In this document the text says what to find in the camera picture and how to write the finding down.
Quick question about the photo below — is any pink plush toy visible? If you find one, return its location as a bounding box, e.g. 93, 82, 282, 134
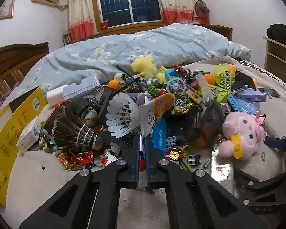
218, 111, 266, 161

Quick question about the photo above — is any blue packet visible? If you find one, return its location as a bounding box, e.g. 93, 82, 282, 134
150, 117, 167, 157

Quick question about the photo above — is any orange white tube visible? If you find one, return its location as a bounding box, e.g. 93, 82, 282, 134
138, 93, 176, 141

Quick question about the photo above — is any transparent blue oval piece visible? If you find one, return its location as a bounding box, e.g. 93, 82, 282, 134
238, 99, 258, 115

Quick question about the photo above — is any dark grey flat plate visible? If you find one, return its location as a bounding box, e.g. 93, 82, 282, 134
258, 87, 280, 98

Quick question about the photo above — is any purple plastic toy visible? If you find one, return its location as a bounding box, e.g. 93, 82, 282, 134
235, 89, 267, 102

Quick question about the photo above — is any blue long brick plate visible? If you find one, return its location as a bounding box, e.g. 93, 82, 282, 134
228, 94, 246, 112

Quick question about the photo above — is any smoky transparent box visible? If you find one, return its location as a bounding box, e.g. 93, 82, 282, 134
194, 101, 225, 147

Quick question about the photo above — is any black shuttlecock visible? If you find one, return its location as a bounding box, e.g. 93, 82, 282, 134
52, 117, 97, 149

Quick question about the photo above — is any lime green brick piece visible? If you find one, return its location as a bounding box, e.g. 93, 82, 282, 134
209, 85, 230, 103

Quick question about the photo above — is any wooden shelf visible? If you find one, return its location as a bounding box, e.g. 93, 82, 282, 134
263, 37, 286, 83

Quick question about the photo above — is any clear ruler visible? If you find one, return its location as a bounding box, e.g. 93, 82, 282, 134
195, 73, 214, 103

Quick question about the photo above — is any small white box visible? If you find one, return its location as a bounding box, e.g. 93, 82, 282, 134
16, 116, 41, 154

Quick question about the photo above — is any white shuttlecock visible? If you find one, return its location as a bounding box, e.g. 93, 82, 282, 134
105, 93, 140, 138

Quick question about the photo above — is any yellow green mesh ball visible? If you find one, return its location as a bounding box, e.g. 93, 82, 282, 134
213, 63, 236, 88

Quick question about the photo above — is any white foam block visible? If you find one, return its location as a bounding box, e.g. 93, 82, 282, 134
46, 85, 68, 106

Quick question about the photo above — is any yellow cardboard box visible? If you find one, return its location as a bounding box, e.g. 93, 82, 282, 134
0, 86, 47, 207

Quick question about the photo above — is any grey gear wheel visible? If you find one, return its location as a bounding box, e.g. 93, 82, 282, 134
166, 77, 187, 94

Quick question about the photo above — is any orange ping pong ball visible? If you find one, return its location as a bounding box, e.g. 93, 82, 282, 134
108, 79, 120, 90

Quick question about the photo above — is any yellow plush toy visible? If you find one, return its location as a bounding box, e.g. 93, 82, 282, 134
131, 56, 157, 79

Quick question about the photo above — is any light blue floral quilt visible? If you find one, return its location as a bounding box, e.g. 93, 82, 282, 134
6, 23, 251, 103

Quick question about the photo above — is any red fan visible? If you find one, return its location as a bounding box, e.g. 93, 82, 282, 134
193, 0, 210, 24

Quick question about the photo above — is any wooden headboard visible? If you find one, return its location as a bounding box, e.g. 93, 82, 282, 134
0, 42, 49, 99

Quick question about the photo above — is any left curtain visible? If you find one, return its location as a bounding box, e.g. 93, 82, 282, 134
68, 0, 94, 42

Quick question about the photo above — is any curtain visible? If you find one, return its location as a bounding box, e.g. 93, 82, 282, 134
161, 0, 195, 24
68, 0, 94, 42

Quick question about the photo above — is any right curtain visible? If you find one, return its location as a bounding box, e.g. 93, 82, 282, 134
161, 0, 195, 24

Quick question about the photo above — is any window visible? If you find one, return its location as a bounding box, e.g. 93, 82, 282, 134
97, 0, 162, 27

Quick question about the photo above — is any framed picture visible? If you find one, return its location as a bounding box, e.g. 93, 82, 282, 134
0, 0, 15, 20

